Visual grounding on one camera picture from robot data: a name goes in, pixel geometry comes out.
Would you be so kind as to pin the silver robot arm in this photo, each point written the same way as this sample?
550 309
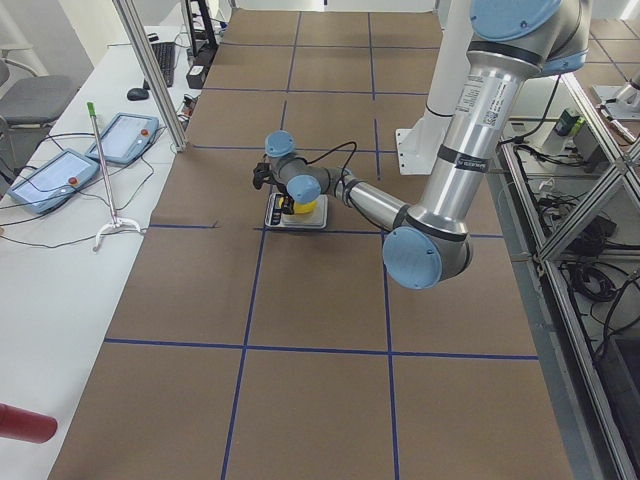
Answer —
428 242

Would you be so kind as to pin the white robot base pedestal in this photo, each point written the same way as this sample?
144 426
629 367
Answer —
417 147

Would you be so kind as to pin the black computer mouse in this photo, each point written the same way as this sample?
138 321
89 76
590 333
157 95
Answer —
137 94

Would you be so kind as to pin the black keyboard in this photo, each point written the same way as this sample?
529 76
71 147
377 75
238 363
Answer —
165 56

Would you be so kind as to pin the grey office chair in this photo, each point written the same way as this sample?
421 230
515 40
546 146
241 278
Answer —
29 106

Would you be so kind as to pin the aluminium frame post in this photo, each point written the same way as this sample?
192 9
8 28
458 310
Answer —
136 33

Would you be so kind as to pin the brown paper table mat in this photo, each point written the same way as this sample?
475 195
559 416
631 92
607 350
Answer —
237 352

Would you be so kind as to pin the green tipped metal stand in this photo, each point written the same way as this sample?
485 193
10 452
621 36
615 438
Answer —
116 223

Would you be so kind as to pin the blue teach pendant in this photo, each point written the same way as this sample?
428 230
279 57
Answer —
52 184
126 136

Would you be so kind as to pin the red cylinder object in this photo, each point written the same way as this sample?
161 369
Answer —
26 425

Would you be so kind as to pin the grey digital kitchen scale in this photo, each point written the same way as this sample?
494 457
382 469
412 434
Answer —
311 216

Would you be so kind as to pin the near blue teach pendant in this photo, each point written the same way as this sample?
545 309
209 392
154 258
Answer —
52 184

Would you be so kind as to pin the far blue teach pendant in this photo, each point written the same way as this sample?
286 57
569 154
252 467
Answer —
126 136

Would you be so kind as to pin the aluminium side frame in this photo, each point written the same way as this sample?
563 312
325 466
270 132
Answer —
569 194

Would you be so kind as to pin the black label box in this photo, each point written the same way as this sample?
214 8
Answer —
196 76

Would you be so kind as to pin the yellow mango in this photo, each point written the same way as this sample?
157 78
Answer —
305 208

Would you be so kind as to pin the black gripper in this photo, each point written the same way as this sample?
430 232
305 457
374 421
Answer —
286 204

